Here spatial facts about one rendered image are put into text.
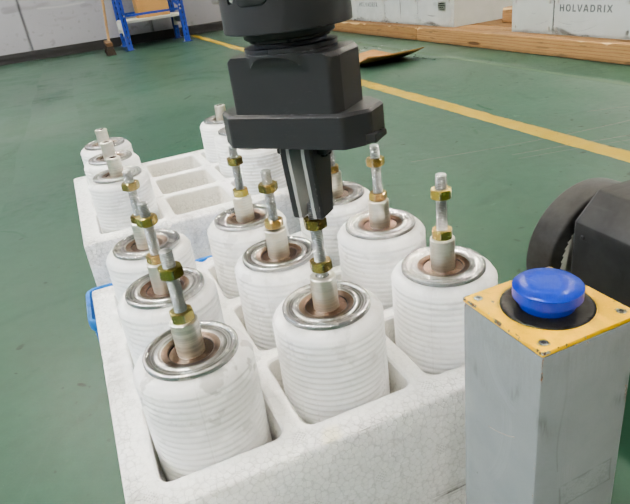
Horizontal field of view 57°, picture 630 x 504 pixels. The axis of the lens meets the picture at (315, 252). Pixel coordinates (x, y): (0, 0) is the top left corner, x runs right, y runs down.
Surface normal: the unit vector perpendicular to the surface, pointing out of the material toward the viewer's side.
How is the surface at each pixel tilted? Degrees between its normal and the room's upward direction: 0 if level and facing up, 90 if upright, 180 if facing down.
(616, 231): 46
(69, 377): 0
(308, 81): 90
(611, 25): 90
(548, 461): 90
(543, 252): 73
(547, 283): 0
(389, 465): 90
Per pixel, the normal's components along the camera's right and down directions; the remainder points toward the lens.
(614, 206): -0.74, -0.43
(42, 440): -0.12, -0.89
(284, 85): -0.43, 0.45
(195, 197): 0.39, 0.37
